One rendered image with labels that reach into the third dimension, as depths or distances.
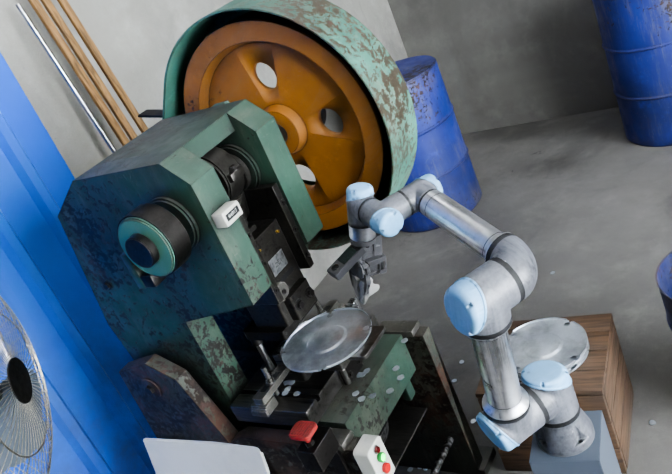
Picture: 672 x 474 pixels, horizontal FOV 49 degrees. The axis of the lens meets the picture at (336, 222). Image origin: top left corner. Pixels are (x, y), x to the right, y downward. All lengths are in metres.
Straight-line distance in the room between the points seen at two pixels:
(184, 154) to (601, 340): 1.46
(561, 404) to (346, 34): 1.13
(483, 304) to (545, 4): 3.62
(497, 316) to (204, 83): 1.25
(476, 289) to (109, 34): 2.30
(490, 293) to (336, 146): 0.85
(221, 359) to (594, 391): 1.13
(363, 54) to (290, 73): 0.26
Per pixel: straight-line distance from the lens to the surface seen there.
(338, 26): 2.12
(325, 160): 2.32
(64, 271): 3.11
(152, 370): 2.37
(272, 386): 2.21
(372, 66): 2.09
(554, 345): 2.54
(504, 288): 1.63
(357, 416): 2.17
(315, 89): 2.22
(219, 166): 2.00
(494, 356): 1.74
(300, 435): 1.97
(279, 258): 2.13
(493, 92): 5.36
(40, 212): 3.07
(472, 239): 1.78
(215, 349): 2.30
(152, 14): 3.66
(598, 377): 2.43
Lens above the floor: 1.92
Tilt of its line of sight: 23 degrees down
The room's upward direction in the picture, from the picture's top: 24 degrees counter-clockwise
